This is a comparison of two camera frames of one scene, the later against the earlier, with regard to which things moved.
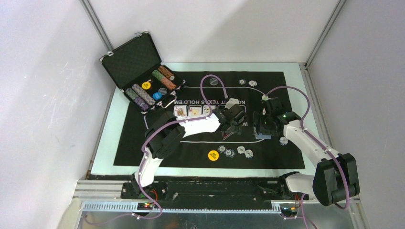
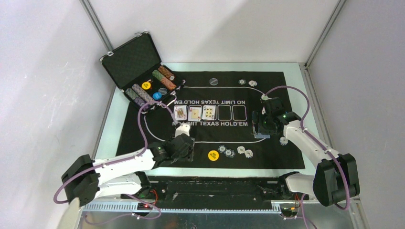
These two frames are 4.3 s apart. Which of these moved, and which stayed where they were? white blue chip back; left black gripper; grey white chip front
Moved: left black gripper
Stayed: grey white chip front; white blue chip back
